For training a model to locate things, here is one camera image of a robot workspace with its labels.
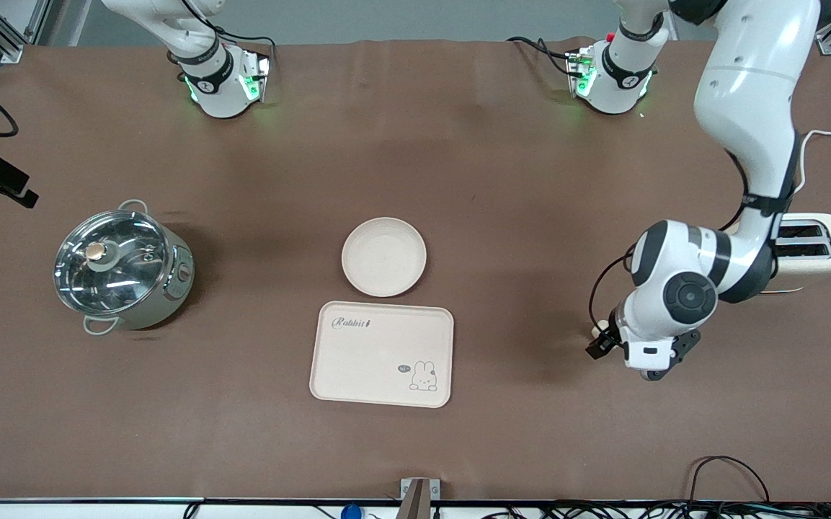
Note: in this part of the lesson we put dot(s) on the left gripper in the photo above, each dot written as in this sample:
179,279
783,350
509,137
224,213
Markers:
600,345

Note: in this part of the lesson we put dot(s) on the pale steamed bun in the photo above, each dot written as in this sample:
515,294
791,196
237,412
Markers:
605,324

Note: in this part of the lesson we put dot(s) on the cream round plate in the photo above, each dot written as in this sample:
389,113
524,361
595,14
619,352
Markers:
384,257

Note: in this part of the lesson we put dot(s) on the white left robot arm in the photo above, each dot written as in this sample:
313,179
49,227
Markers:
747,94

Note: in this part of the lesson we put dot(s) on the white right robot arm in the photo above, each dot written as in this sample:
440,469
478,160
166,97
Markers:
217,94

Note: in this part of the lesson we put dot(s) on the glass pot lid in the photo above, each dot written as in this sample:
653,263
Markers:
116,267

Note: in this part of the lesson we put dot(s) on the steel electric cooking pot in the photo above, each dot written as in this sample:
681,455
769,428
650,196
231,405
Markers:
163,295

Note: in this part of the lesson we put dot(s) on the cream rabbit print tray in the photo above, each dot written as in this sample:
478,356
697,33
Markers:
379,360

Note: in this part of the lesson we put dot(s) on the brown table cover mat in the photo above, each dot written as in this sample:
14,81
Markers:
458,144

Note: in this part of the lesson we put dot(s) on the blue round cap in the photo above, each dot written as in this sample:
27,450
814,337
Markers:
352,512

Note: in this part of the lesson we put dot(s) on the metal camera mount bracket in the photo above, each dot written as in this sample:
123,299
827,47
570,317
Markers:
419,494

